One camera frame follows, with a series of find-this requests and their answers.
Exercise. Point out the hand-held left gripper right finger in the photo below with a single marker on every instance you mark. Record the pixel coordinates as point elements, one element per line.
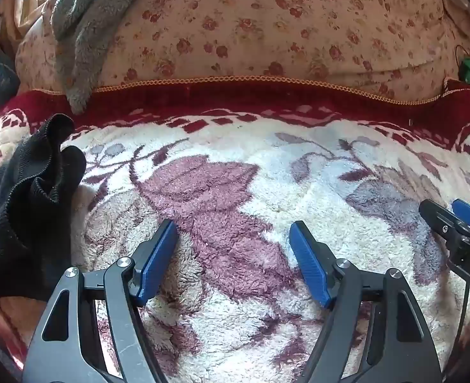
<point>308,259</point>

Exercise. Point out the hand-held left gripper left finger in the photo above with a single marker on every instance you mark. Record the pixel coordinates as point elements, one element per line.
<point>159,259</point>

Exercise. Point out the black pants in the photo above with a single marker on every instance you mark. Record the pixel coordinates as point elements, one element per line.
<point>19,215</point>

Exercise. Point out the plush floral blanket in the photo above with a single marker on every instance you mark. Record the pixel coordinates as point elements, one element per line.
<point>235,191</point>

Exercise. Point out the floral beige pillow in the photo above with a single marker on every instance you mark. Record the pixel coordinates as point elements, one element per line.
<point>259,28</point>

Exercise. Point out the blue bag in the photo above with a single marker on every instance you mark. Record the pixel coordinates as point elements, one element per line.
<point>0,81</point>

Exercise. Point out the grey fleece cloth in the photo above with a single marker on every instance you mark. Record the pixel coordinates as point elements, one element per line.
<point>87,28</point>

